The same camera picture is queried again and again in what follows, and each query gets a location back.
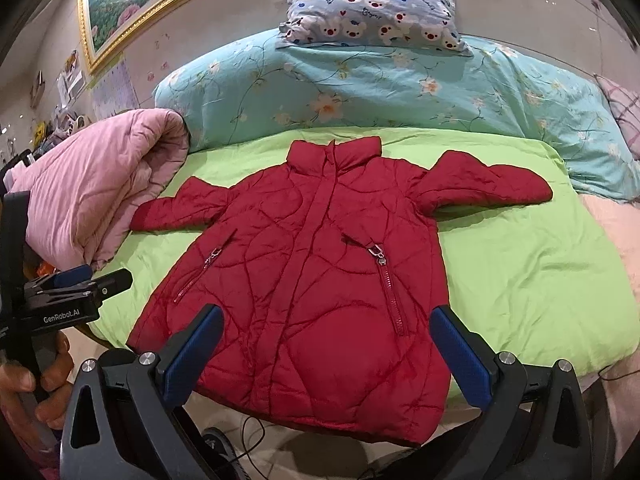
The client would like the black cable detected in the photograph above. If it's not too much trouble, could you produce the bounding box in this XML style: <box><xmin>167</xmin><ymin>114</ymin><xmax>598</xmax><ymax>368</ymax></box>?
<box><xmin>232</xmin><ymin>413</ymin><xmax>269</xmax><ymax>480</ymax></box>

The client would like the pink quilted blanket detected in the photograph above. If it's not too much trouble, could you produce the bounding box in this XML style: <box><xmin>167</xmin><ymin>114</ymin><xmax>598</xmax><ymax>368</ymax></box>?
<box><xmin>9</xmin><ymin>108</ymin><xmax>189</xmax><ymax>271</ymax></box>

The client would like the lime green bed sheet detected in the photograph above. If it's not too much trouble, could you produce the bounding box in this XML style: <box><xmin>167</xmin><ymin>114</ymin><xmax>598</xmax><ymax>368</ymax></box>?
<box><xmin>89</xmin><ymin>128</ymin><xmax>639</xmax><ymax>377</ymax></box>

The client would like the person's left hand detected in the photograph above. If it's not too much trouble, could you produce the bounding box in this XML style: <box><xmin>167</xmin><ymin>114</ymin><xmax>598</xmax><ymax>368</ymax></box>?
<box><xmin>1</xmin><ymin>332</ymin><xmax>74</xmax><ymax>439</ymax></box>

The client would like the bear print pillow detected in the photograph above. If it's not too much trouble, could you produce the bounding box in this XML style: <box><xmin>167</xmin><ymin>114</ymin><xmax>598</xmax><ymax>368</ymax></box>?
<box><xmin>277</xmin><ymin>0</ymin><xmax>471</xmax><ymax>55</ymax></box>

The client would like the purple wall calendar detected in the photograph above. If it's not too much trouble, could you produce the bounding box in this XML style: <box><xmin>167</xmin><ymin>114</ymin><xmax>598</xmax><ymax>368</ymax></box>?
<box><xmin>90</xmin><ymin>55</ymin><xmax>139</xmax><ymax>120</ymax></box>

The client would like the red quilted puffer jacket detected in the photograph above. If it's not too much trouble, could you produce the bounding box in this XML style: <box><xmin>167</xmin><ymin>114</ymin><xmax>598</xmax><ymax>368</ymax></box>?
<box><xmin>128</xmin><ymin>136</ymin><xmax>552</xmax><ymax>446</ymax></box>

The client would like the teal floral duvet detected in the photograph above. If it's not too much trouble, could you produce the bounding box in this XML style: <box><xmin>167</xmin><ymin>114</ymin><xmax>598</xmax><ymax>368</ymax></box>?
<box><xmin>153</xmin><ymin>29</ymin><xmax>639</xmax><ymax>200</ymax></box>

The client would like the pink plaid pillow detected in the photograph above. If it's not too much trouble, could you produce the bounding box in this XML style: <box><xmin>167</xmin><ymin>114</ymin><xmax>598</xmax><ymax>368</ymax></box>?
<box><xmin>594</xmin><ymin>74</ymin><xmax>640</xmax><ymax>160</ymax></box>

